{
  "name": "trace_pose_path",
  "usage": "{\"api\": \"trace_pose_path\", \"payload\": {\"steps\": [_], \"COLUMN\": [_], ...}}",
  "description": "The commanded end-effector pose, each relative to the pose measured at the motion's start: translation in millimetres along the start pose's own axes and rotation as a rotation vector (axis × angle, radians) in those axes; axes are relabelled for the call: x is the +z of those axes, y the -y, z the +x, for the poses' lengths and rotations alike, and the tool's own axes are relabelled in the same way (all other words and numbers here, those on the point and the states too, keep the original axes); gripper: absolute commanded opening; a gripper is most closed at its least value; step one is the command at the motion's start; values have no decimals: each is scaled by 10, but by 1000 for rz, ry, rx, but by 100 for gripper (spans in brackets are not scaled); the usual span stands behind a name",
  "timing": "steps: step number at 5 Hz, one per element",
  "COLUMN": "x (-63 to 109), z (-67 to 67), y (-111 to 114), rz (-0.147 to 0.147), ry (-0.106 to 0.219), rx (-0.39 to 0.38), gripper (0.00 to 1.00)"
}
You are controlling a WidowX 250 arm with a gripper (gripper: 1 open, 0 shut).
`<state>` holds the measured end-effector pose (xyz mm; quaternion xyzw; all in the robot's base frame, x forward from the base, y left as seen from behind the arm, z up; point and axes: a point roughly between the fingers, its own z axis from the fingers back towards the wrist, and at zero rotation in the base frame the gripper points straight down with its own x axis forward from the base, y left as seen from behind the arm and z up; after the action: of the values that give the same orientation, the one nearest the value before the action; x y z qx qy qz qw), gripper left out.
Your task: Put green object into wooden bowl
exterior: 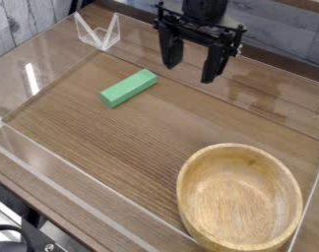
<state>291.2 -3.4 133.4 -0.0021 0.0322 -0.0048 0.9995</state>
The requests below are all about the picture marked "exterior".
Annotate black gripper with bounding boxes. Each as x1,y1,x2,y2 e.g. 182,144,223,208
154,1,247,84

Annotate clear acrylic corner bracket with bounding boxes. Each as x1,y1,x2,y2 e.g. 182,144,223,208
73,12,119,51

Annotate black metal table bracket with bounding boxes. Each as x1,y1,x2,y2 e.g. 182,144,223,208
20,220,57,252

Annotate wooden bowl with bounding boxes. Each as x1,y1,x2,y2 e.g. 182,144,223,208
176,143,302,252

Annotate black cable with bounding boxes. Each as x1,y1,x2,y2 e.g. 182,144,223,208
0,223,32,252

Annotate green rectangular block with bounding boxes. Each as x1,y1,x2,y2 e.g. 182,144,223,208
100,69,158,108

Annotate clear acrylic tray walls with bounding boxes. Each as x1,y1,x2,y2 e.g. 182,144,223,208
0,17,319,252

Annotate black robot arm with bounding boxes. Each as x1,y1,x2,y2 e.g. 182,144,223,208
152,0,247,84

